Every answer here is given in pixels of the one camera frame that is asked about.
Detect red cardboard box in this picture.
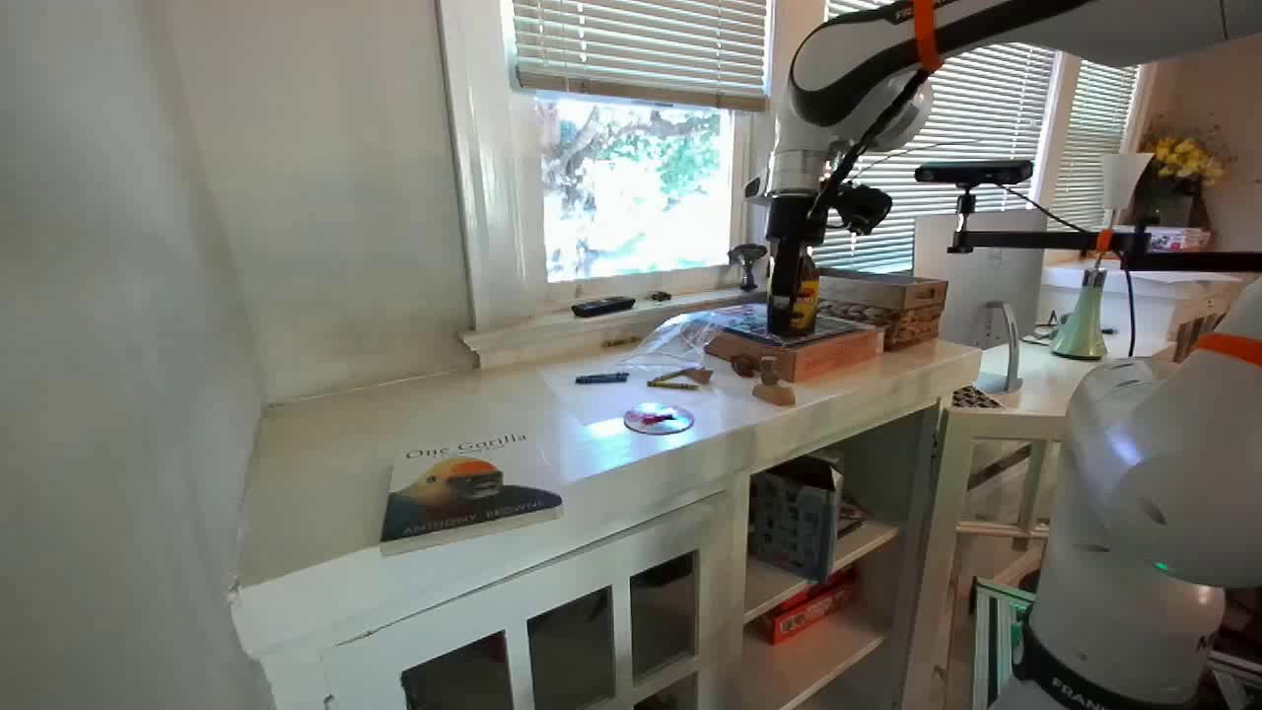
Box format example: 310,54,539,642
752,563,864,648

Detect wooden triangle pieces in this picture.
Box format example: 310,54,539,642
643,364,718,396

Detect green table lamp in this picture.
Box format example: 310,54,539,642
1049,150,1157,367

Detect reddish wooden box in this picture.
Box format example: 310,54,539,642
702,312,886,385

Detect black stereo camera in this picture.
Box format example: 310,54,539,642
911,157,1038,189

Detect white slatted window blinds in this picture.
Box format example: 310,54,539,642
811,34,1144,275
509,0,772,116

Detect white cabinet with glass doors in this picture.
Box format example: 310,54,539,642
229,333,987,710

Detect white computer monitor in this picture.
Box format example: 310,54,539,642
911,211,1049,399

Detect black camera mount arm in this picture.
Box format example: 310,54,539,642
941,183,1262,275

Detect yellow flowers in vase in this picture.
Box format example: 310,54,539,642
1137,132,1230,229

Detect white framed window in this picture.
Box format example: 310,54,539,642
434,0,796,376

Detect stacked wooden crates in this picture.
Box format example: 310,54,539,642
821,274,954,354

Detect green framed panel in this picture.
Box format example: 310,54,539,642
969,575,1041,710

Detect book with bird cover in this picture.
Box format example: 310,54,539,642
375,425,566,550

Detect wide orange arm strap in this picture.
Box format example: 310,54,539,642
1190,329,1262,371

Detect black remote control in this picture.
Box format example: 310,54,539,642
566,292,637,318

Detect small wooden figure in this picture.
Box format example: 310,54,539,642
747,351,800,409

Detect clear plastic bag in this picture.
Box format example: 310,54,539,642
628,308,740,378

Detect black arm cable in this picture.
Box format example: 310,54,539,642
806,62,929,232

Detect blue plastic crate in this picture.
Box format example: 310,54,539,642
747,464,845,584

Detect colourful round disc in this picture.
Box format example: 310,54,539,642
620,399,697,439

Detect narrow orange arm strap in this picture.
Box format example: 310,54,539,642
907,0,948,74

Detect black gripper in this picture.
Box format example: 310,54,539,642
765,189,831,259

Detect yellow green crayon box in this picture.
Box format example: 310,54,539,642
765,254,827,343

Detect small black stand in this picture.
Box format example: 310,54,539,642
724,239,772,296

